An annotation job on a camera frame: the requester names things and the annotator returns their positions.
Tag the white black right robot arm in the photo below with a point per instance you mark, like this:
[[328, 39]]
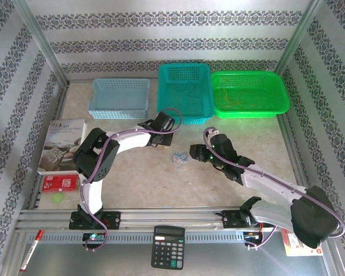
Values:
[[270, 185]]

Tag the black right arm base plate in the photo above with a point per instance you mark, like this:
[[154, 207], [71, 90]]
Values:
[[230, 220]]

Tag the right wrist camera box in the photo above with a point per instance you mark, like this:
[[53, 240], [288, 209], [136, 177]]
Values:
[[211, 132]]

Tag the teal plastic basket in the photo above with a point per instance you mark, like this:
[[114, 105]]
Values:
[[172, 97]]

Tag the red white card box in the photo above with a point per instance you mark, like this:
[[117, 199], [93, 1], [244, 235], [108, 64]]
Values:
[[60, 183]]

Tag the aluminium frame post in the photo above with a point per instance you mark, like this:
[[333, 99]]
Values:
[[299, 31], [40, 37]]

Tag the light blue plastic basket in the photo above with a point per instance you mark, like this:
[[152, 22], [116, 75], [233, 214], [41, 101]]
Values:
[[118, 95]]

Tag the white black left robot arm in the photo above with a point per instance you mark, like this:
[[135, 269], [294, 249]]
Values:
[[95, 161]]

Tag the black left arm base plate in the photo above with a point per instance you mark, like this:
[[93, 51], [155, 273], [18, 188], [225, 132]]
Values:
[[113, 220]]

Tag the aluminium side rail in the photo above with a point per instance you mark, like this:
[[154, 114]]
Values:
[[289, 135], [60, 106]]

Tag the aluminium mounting rail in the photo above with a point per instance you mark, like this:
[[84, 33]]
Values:
[[166, 217]]

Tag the black desk calculator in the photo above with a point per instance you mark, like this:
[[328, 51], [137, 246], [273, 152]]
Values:
[[168, 250]]

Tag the red white marker pen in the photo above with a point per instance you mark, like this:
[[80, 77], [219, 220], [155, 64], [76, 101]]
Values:
[[31, 250]]

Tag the grey cover book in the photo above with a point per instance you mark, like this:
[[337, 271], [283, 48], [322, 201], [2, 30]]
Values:
[[57, 143]]

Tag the green plastic basket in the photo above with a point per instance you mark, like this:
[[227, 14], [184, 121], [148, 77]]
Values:
[[270, 95]]

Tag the red memory card package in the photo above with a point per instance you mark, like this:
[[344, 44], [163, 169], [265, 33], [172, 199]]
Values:
[[290, 244]]

